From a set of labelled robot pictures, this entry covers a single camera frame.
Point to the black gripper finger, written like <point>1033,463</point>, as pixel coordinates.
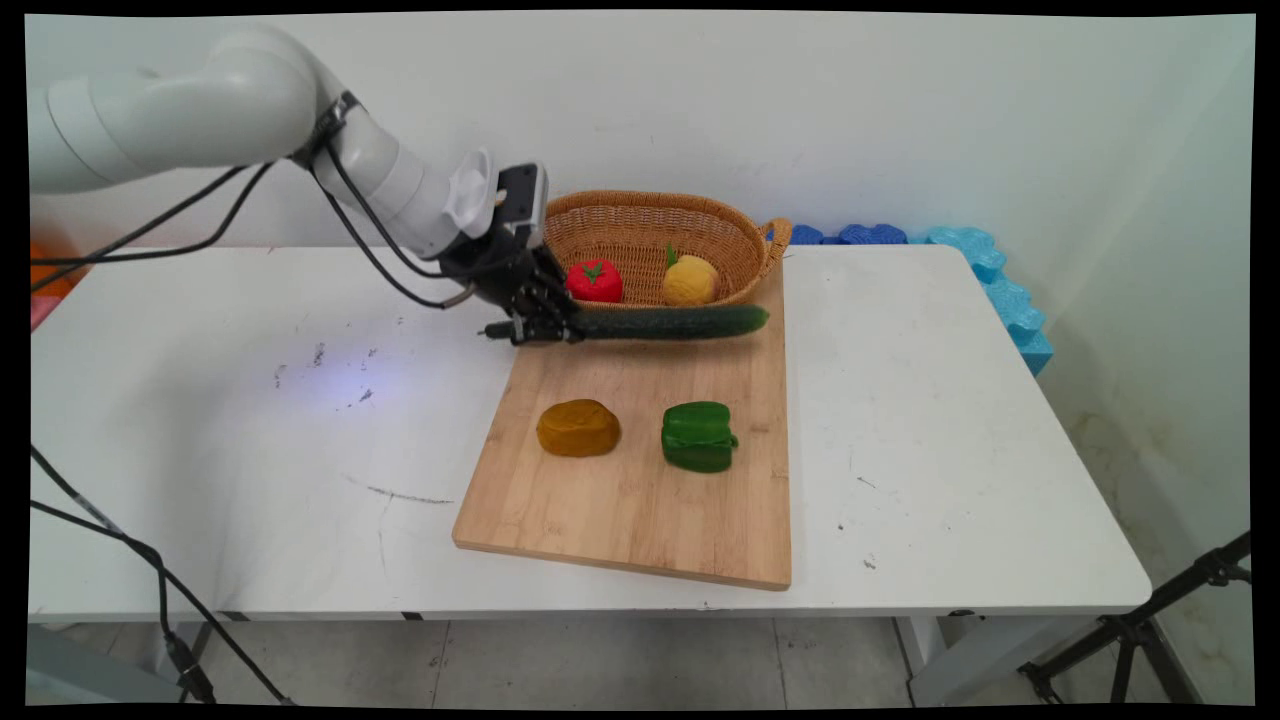
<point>548,285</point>
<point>540,330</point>

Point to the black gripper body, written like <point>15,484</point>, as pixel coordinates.
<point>492,262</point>

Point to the long green cucumber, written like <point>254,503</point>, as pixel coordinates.
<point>670,322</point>

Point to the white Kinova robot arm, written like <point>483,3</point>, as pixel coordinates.
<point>250,110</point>

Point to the red toy tomato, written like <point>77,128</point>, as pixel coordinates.
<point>595,281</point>

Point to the orange-brown toy potato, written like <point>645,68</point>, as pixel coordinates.
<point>578,428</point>

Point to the woven wicker basket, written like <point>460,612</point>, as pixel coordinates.
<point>650,235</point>

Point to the yellow toy lemon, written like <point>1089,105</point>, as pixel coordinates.
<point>690,280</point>

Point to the bamboo cutting board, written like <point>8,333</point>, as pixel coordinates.
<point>640,480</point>

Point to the green toy bell pepper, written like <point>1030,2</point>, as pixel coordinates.
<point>699,437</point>

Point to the blue foam mat pieces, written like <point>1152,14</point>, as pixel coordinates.
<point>985,280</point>

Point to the orange object behind table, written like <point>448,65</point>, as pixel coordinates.
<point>50,275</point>

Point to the white table leg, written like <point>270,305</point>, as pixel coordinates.
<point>930,660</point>

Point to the black tripod stand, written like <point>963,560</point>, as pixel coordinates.
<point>1140,630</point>

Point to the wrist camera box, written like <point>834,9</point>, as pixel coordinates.
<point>523,200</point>

